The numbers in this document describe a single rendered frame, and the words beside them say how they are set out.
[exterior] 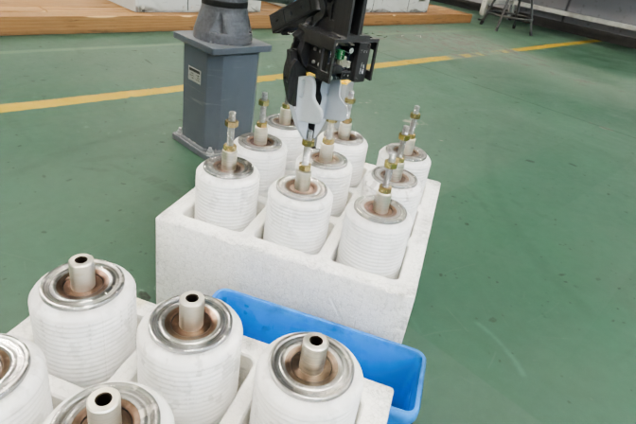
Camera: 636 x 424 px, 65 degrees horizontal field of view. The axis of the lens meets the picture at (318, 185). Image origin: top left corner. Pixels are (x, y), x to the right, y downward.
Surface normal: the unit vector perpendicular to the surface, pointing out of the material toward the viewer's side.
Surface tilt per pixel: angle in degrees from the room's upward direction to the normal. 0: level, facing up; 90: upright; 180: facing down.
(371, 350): 88
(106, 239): 0
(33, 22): 90
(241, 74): 90
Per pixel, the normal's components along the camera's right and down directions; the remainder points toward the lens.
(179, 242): -0.30, 0.40
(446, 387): 0.14, -0.88
